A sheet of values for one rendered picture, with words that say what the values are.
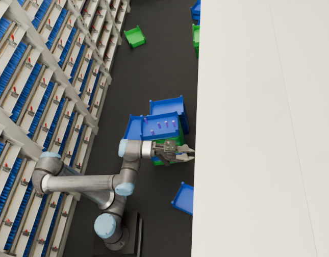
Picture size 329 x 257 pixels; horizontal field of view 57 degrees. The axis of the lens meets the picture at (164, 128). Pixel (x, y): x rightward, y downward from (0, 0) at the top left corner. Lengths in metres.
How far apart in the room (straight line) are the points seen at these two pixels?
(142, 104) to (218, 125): 2.56
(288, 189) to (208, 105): 0.26
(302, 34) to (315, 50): 0.07
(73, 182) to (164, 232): 1.00
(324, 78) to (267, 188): 0.30
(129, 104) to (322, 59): 2.62
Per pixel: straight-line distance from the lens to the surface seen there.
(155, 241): 2.47
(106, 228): 2.17
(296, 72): 0.79
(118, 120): 3.16
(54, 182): 1.81
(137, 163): 1.62
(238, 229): 0.57
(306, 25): 0.92
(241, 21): 0.94
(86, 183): 1.68
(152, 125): 2.47
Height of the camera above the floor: 2.30
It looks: 52 degrees down
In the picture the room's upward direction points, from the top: 20 degrees counter-clockwise
